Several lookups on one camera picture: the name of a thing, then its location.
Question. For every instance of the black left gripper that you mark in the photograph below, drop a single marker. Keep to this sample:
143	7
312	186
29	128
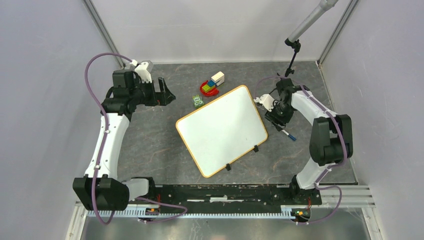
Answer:
162	98

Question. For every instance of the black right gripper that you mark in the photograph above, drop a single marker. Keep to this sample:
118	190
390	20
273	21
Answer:
279	123

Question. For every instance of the blue whiteboard marker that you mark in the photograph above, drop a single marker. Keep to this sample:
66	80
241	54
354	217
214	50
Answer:
288	135

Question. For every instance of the yellow framed whiteboard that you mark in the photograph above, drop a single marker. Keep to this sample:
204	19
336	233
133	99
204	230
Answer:
222	131

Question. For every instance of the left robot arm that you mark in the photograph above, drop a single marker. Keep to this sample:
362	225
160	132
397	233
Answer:
99	188

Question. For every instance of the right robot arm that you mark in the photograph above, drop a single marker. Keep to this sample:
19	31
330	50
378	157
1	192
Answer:
331	139

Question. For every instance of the green owl toy block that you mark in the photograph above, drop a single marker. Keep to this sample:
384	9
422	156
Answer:
198	101

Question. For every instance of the lime green toy brick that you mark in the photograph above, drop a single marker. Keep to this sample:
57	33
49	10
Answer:
206	88

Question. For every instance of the blue toy brick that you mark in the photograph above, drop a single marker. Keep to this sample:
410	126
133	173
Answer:
211	83

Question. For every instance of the red toy boat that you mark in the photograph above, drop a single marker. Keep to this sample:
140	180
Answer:
212	93

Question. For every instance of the white toy brick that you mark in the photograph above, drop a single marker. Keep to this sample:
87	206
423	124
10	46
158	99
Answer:
218	78

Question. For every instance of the black microphone tripod stand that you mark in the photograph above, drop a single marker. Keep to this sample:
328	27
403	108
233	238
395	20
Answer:
296	46

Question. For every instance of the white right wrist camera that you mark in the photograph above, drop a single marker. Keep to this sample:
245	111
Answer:
266	100

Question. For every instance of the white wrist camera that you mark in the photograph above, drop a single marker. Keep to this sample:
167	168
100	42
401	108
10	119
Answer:
143	70
266	100

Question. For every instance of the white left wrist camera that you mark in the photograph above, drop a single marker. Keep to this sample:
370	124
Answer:
143	70

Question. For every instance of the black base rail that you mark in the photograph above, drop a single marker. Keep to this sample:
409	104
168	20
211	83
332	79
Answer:
225	200

